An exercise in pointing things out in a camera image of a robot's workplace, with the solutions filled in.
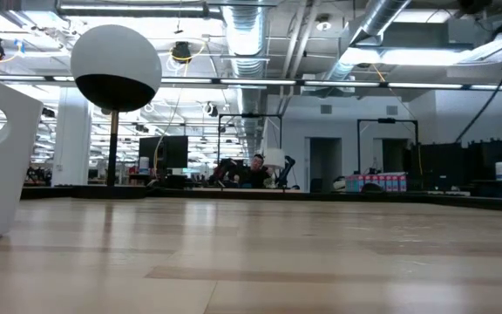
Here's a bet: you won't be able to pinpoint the white plastic bin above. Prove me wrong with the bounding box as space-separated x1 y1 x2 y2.
0 71 44 245

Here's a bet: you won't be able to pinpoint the person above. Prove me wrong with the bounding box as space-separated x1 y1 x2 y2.
232 153 275 190

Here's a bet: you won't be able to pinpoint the white box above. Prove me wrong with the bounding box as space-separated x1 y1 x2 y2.
262 147 287 170

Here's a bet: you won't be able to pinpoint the long ceiling light strip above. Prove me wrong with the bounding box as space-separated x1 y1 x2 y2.
0 73 502 92

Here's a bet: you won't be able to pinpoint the black monitor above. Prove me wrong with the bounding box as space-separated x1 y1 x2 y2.
138 135 190 176

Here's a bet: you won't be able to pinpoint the pink and blue boxes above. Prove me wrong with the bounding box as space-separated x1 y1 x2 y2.
344 172 409 194

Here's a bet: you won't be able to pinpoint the white globe table lamp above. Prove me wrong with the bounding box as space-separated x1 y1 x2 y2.
70 24 164 200

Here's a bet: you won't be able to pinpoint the white column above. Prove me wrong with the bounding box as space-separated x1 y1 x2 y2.
51 86 92 188

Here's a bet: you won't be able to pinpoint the black cabinets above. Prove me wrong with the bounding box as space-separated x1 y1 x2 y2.
410 138 502 201

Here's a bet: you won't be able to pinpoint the black background rig frame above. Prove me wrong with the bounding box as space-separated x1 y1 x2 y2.
356 118 420 175
217 113 284 188

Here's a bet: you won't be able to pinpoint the black aluminium table frame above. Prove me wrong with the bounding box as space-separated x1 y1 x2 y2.
19 185 502 215

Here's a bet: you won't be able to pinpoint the silver ventilation duct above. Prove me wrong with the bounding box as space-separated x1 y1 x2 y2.
322 0 412 84
220 0 272 162

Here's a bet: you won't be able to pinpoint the black hanging cable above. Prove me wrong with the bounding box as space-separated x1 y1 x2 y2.
454 34 502 144

